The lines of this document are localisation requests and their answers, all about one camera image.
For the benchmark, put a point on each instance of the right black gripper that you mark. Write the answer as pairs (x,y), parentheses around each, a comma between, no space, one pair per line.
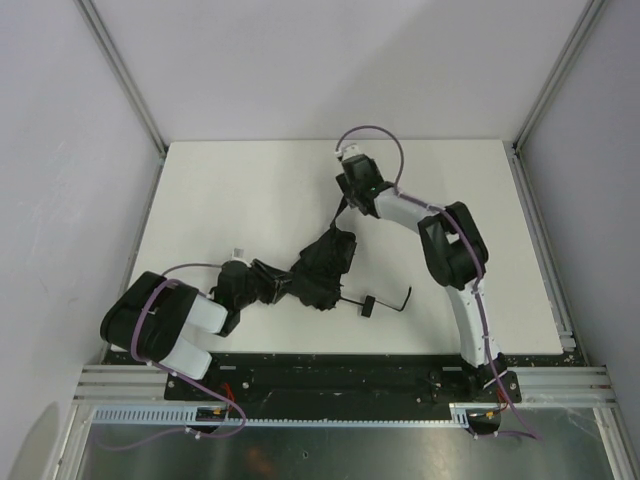
(351,190)

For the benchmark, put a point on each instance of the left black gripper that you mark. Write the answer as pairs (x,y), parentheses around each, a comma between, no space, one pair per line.
(273,282)

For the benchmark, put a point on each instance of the black folding umbrella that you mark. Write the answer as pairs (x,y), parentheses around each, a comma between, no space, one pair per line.
(316,275)

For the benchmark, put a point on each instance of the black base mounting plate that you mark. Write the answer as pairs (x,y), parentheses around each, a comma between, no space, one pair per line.
(324,387)

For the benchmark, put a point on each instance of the right aluminium frame post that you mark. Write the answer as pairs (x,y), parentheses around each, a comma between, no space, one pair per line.
(570,53)

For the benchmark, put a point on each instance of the aluminium table edge rail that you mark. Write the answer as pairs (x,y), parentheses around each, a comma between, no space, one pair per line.
(540,241)

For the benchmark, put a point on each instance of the left aluminium frame post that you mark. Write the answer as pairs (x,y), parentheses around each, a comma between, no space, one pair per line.
(106,44)

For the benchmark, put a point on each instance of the aluminium frame post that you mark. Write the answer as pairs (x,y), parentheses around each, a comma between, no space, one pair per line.
(106,44)
(570,53)

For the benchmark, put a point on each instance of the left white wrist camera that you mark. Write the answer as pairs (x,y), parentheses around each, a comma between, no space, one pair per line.
(239,256)

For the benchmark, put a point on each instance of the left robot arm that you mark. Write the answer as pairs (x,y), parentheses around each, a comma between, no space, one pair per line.
(151,319)

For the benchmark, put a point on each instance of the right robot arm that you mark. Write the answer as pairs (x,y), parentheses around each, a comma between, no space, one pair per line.
(454,251)

